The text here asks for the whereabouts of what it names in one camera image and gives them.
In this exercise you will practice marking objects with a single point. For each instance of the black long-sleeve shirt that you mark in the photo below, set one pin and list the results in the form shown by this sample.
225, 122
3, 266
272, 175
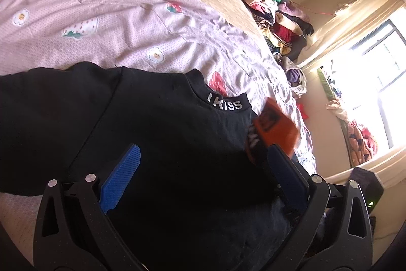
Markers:
195, 197

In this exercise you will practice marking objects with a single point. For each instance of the window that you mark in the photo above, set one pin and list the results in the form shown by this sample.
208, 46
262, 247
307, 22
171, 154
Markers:
368, 79

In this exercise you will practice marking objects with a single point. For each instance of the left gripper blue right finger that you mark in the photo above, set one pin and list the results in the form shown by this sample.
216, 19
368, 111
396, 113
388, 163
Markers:
293, 185

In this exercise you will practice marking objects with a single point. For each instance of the pink patterned bed sheet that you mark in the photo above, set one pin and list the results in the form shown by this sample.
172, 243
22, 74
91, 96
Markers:
158, 36

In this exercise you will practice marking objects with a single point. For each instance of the purple cloth in bag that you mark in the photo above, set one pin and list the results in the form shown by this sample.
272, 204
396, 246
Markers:
295, 76

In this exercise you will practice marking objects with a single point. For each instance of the clothes on window sill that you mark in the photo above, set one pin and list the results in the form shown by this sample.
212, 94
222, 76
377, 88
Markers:
361, 146

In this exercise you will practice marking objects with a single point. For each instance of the pile of folded clothes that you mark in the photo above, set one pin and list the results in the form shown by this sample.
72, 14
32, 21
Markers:
284, 26

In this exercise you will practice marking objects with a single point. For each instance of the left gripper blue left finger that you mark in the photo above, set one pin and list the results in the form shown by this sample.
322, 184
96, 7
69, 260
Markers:
116, 183

